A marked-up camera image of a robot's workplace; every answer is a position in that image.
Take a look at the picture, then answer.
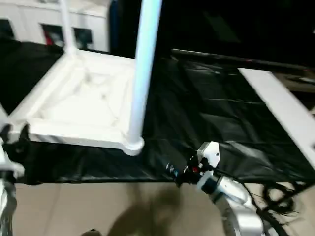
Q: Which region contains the white plastic table top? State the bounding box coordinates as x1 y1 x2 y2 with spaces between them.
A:
9 49 145 156

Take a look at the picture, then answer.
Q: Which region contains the black plastic mat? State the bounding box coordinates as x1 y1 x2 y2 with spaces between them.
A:
0 39 315 185

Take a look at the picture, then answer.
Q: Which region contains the flat white board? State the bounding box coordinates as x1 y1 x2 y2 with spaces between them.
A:
239 68 315 170

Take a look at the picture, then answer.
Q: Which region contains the white cabinet with glass doors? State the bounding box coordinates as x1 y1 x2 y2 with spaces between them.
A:
0 0 112 53

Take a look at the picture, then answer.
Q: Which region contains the large black screen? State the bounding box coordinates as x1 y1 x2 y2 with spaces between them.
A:
111 0 315 67

